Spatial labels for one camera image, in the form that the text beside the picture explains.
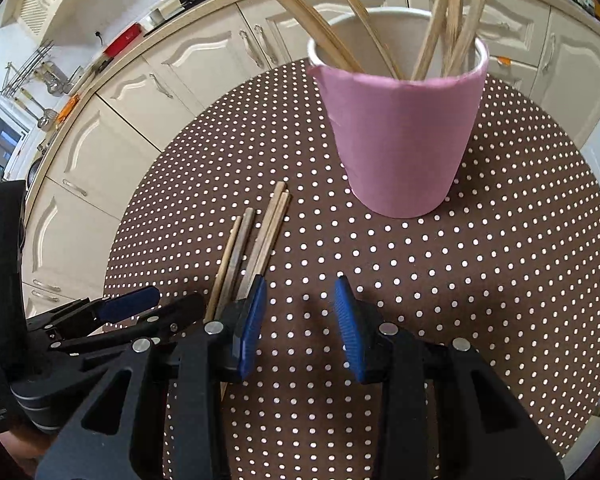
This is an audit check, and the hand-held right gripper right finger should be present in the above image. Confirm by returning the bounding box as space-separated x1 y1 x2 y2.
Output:
333 274 566 480

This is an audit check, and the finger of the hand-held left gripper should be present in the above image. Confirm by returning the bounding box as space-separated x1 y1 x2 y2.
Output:
50 292 207 361
26 286 162 346

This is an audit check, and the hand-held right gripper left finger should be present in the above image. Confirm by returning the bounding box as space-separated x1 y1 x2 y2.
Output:
34 274 269 480

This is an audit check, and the slender bamboo chopstick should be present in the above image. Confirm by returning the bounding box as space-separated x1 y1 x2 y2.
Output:
247 191 292 283
215 207 256 321
235 181 287 303
203 216 243 324

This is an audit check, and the pink cup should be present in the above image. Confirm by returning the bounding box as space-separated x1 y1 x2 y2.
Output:
307 6 490 219

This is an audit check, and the pile of bamboo chopsticks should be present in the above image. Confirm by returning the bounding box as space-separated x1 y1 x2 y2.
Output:
230 0 498 81

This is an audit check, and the brown polka dot tablecloth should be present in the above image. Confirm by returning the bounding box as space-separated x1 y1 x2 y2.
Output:
102 57 600 480

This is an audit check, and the stainless steel sink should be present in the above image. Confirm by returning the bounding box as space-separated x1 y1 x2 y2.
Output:
24 152 48 196

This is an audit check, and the metal wall utensil rack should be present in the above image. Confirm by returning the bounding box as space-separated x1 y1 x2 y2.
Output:
0 42 56 98

